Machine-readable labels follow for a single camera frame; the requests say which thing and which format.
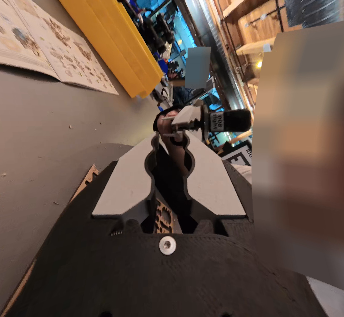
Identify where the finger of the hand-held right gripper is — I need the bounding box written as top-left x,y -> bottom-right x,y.
161,106 -> 202,128
162,127 -> 194,141

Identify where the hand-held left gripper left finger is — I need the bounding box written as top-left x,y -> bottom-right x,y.
91,132 -> 159,227

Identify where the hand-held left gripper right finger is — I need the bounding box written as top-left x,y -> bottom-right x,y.
183,131 -> 247,227

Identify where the laser-cut wooden parts sheet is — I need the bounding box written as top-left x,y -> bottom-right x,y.
0,163 -> 175,317

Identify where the person's right forearm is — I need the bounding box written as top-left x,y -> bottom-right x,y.
161,140 -> 191,177

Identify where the person's right hand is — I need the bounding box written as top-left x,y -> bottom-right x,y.
157,110 -> 186,146

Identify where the black and white printed sign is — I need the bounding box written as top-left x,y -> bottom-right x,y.
219,141 -> 253,167

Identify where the black equipment row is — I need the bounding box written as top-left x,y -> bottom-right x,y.
139,13 -> 176,55

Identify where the yellow plastic bin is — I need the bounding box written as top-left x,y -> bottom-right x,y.
52,0 -> 164,99

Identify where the illustrated instruction booklet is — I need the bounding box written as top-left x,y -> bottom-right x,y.
0,0 -> 119,96

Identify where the silver ventilation duct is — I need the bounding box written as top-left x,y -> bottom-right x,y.
175,0 -> 253,111

